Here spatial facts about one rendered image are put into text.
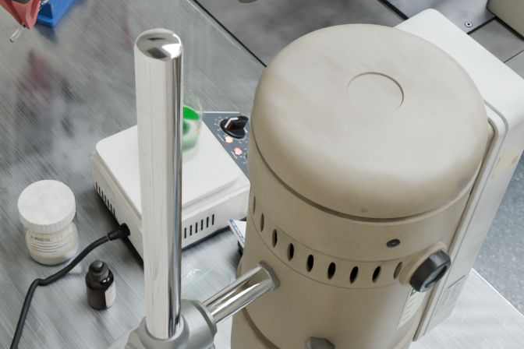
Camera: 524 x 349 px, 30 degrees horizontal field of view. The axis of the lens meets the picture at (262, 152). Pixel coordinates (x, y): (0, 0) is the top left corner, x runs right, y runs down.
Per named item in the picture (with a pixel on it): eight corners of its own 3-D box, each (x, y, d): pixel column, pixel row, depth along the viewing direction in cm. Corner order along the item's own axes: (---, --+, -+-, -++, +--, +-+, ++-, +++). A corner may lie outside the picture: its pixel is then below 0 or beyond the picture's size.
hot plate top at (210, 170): (186, 107, 112) (186, 102, 111) (243, 180, 106) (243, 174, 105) (92, 148, 107) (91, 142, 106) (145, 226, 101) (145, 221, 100)
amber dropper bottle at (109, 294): (87, 311, 103) (83, 276, 98) (86, 287, 105) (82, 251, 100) (116, 309, 104) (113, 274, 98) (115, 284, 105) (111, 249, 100)
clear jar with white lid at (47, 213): (23, 227, 109) (13, 183, 103) (76, 217, 111) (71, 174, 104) (28, 271, 106) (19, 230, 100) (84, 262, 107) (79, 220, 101)
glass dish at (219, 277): (209, 259, 108) (209, 248, 107) (240, 293, 106) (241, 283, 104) (168, 285, 106) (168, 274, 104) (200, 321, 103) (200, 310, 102)
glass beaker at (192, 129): (143, 154, 106) (141, 104, 100) (169, 122, 109) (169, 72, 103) (191, 177, 105) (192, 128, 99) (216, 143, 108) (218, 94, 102)
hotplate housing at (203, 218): (238, 124, 121) (241, 79, 115) (297, 198, 115) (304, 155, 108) (74, 196, 112) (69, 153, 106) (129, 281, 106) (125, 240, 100)
